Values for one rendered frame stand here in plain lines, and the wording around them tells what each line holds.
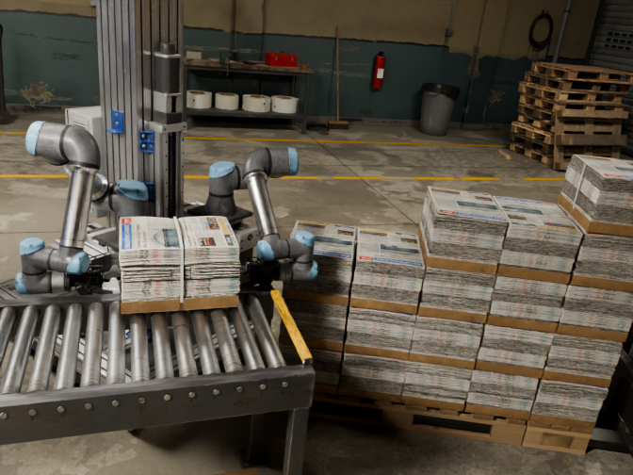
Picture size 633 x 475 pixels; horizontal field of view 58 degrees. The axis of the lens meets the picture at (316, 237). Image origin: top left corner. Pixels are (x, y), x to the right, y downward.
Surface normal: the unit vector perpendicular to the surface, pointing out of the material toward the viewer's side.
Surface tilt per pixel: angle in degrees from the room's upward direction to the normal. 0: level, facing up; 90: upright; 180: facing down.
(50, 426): 90
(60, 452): 0
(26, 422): 90
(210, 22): 90
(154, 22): 90
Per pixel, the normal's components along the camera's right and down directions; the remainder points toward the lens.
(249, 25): 0.29, 0.39
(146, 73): 0.80, 0.30
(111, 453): 0.10, -0.92
